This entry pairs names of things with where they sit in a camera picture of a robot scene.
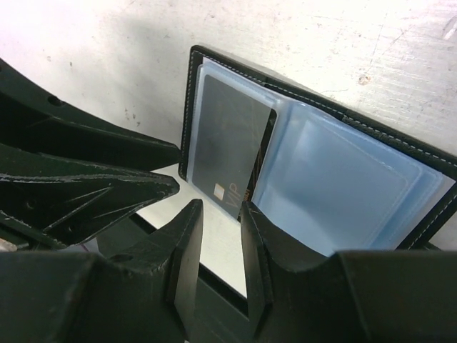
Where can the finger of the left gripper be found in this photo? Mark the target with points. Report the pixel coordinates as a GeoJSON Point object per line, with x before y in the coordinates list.
{"type": "Point", "coordinates": [36, 121]}
{"type": "Point", "coordinates": [60, 202]}

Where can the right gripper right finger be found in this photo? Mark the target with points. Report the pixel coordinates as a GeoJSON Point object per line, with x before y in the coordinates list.
{"type": "Point", "coordinates": [295, 294]}

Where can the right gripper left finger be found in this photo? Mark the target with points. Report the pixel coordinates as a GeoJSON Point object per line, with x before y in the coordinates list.
{"type": "Point", "coordinates": [65, 297]}

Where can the black leather card holder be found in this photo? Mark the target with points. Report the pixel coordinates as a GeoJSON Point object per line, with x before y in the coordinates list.
{"type": "Point", "coordinates": [330, 177]}

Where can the black VIP card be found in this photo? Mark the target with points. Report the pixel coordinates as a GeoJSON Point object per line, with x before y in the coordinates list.
{"type": "Point", "coordinates": [231, 122]}

